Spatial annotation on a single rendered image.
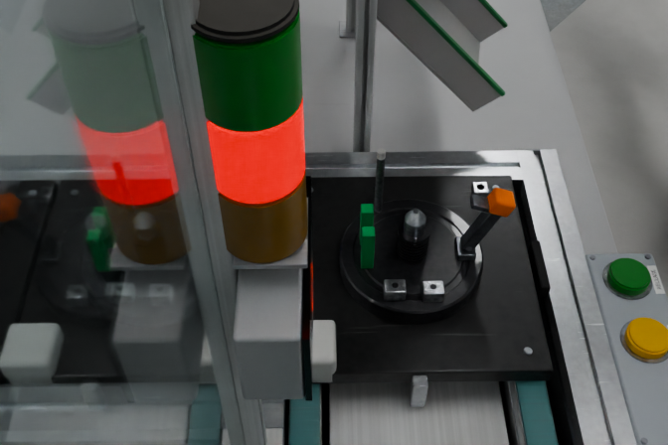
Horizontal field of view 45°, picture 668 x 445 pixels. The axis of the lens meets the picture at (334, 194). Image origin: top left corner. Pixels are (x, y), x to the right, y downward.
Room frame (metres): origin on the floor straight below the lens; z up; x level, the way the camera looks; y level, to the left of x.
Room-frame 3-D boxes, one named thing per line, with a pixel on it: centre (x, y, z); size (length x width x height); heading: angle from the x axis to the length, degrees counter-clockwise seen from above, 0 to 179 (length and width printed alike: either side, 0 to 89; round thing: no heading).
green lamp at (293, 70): (0.29, 0.04, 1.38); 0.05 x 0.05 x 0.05
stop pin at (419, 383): (0.36, -0.08, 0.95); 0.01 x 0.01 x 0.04; 1
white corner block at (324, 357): (0.39, 0.02, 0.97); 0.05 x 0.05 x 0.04; 1
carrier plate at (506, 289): (0.48, -0.08, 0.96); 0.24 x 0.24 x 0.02; 1
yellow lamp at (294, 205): (0.29, 0.04, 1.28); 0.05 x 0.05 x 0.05
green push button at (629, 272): (0.47, -0.29, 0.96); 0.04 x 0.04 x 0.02
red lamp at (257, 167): (0.29, 0.04, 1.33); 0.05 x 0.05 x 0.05
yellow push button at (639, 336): (0.40, -0.29, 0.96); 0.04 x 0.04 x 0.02
